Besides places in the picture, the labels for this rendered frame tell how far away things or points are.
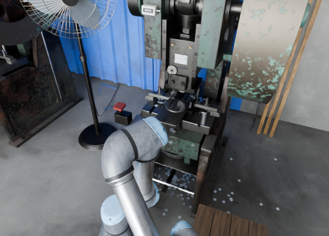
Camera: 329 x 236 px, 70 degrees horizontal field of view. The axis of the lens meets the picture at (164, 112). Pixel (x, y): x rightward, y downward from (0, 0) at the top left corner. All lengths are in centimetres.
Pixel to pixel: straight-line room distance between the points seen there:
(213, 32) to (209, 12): 9
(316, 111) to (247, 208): 135
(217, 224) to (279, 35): 101
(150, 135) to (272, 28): 51
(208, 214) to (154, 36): 101
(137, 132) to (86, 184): 134
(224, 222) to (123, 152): 87
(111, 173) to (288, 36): 69
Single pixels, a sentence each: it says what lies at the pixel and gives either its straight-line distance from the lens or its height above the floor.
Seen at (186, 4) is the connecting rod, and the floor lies 134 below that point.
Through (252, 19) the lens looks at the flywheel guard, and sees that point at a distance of 84.
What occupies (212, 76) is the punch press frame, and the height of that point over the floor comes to 87.
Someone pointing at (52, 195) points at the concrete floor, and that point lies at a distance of 208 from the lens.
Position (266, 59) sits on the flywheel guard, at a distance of 88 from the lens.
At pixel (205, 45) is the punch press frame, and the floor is 118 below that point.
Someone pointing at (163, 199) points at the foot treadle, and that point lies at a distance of 170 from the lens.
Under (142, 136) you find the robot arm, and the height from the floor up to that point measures 108.
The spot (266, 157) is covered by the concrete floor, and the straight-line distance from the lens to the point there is 237.
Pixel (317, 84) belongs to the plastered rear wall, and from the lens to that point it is 269.
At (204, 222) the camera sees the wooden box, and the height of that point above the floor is 35.
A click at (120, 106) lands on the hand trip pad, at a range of 146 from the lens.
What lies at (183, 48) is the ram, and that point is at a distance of 128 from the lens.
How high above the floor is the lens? 159
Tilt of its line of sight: 37 degrees down
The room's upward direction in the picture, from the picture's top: 1 degrees clockwise
